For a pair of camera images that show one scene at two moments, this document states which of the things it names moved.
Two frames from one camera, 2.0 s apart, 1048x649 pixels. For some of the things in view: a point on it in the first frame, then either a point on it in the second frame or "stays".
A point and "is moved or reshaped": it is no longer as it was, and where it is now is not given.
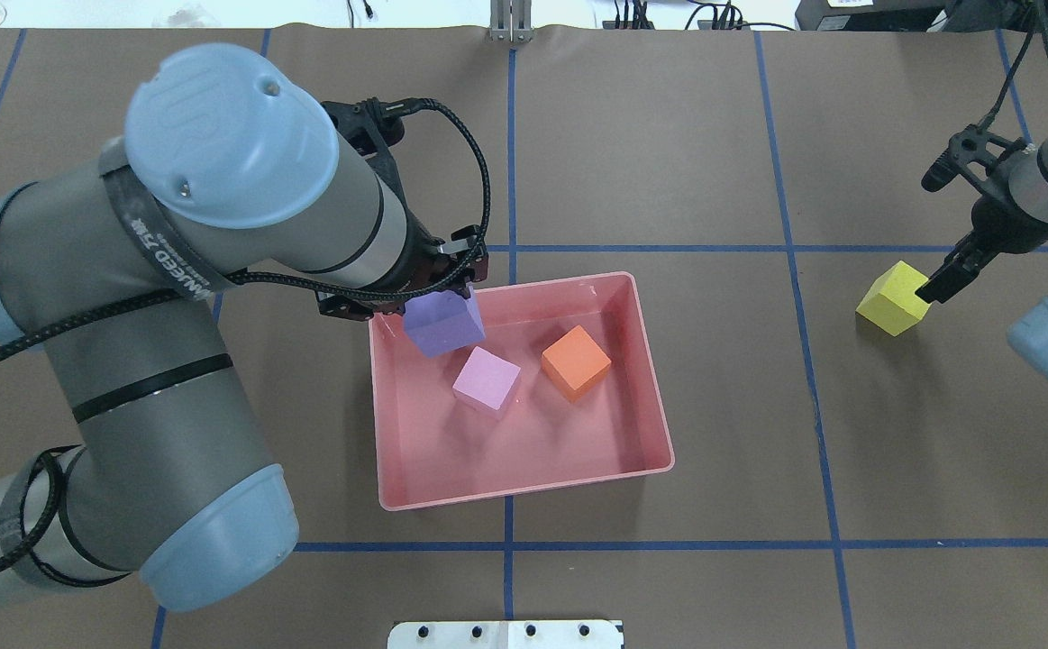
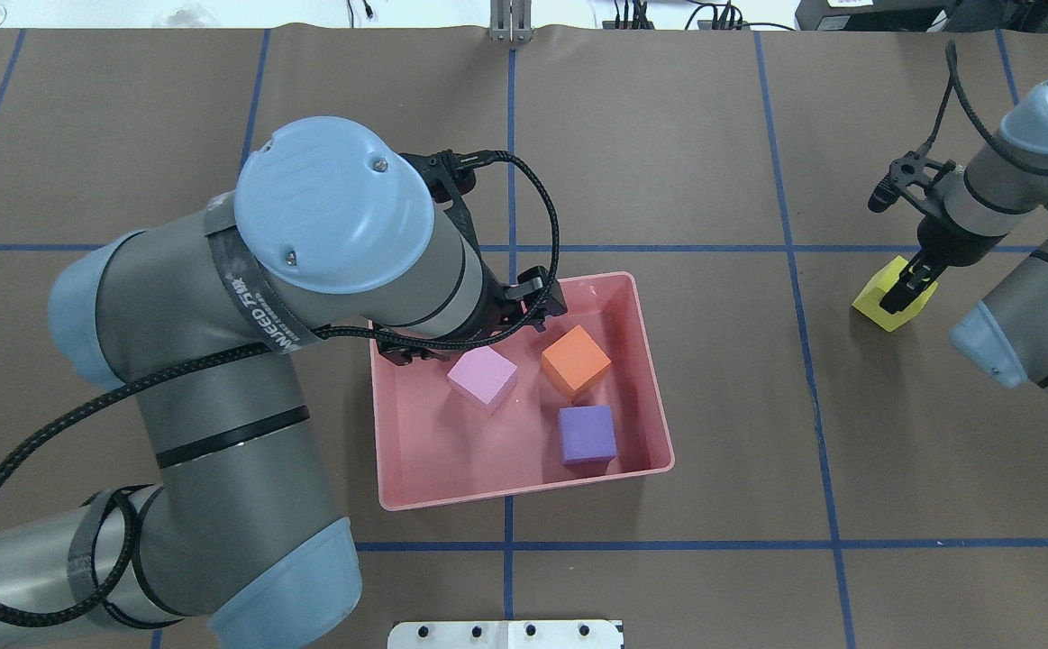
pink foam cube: x=486 y=382 stays
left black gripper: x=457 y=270 → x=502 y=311
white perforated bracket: x=505 y=635 stays
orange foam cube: x=575 y=363 stays
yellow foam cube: x=891 y=302 stays
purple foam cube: x=441 y=321 is moved or reshaped
